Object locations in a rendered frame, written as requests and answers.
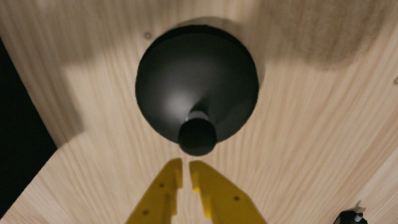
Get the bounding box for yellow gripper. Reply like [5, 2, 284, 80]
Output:
[124, 158, 268, 224]

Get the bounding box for black dome-shaped bell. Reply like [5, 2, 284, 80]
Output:
[135, 24, 259, 157]

